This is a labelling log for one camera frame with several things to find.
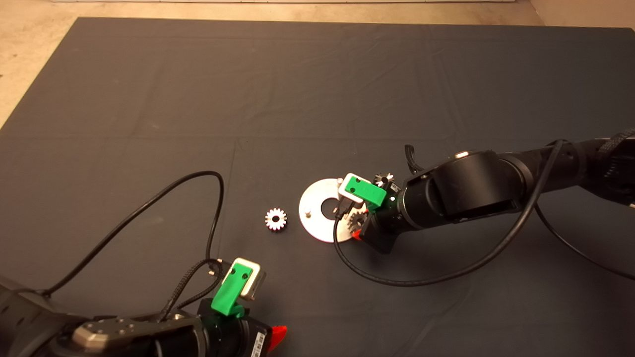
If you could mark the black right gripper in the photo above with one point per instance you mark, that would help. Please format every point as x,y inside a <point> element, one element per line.
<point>384,228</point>

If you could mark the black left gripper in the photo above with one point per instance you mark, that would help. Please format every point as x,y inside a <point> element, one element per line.
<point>253,337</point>

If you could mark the dark steel planetary gear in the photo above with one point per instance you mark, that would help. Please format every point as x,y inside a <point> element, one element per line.
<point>357,221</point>
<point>386,177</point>

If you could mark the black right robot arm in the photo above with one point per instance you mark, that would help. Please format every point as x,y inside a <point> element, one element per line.
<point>476,186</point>

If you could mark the round metal carrier plate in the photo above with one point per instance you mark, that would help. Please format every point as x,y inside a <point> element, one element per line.
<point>312,225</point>

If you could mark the bright steel planetary gear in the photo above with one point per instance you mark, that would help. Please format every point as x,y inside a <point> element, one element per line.
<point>270,222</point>

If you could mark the dark grey table cloth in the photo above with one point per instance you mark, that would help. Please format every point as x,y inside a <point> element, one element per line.
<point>317,99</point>

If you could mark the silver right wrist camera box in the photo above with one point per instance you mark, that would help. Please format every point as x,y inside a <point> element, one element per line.
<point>346,193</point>

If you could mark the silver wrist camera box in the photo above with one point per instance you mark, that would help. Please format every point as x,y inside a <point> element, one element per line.
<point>255,281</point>
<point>346,193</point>

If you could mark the green right camera mount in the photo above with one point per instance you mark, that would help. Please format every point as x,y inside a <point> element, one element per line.
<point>369,192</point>

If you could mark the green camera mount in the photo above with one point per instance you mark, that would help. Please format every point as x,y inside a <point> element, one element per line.
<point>228,291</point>
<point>369,192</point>

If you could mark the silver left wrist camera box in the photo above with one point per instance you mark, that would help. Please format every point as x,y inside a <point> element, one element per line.
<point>255,281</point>

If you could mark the green left camera mount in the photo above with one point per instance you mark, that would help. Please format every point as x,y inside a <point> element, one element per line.
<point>228,291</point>

